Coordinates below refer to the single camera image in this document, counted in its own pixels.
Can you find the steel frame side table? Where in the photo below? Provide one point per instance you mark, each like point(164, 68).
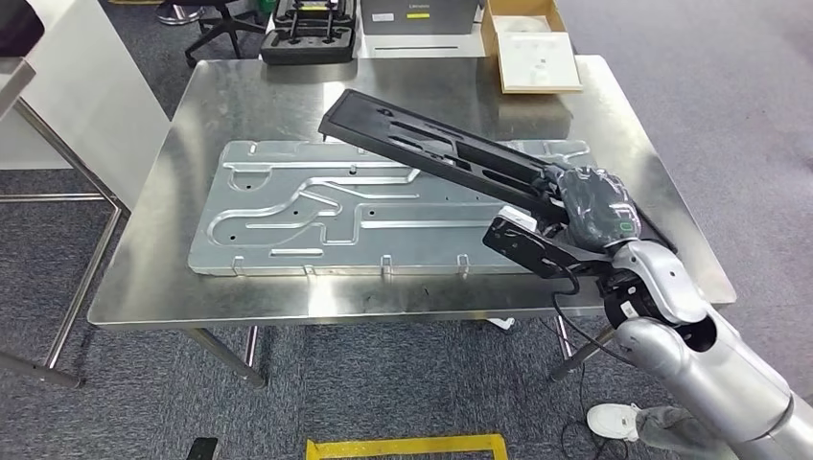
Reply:
point(9, 76)

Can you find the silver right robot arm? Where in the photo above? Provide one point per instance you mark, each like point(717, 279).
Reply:
point(718, 374)

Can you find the stainless steel workbench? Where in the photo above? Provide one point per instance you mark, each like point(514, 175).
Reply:
point(254, 101)

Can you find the white booklet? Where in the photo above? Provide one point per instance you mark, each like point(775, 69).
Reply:
point(540, 63)

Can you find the yellow floor tape square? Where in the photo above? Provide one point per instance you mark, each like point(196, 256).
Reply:
point(406, 446)

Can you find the open cardboard box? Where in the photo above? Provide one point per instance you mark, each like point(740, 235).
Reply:
point(489, 38)

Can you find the black robot body part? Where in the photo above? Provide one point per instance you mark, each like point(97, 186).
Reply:
point(202, 449)

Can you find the long black plastic part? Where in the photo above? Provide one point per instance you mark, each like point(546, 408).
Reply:
point(406, 130)

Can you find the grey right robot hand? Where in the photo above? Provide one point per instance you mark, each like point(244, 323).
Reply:
point(597, 206)

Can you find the stamped grey metal plate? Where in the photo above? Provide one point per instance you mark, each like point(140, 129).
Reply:
point(286, 247)

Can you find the black foam case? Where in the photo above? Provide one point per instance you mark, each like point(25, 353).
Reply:
point(308, 47)

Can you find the grey flat box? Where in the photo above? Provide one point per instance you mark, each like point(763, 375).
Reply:
point(444, 22)

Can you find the person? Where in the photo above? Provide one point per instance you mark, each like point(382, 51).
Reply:
point(610, 422)

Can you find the white cabinet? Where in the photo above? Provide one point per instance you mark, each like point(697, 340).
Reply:
point(95, 95)

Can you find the black office chair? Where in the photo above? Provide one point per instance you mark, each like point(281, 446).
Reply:
point(219, 25)

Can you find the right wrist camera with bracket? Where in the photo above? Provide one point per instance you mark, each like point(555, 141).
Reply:
point(527, 244)

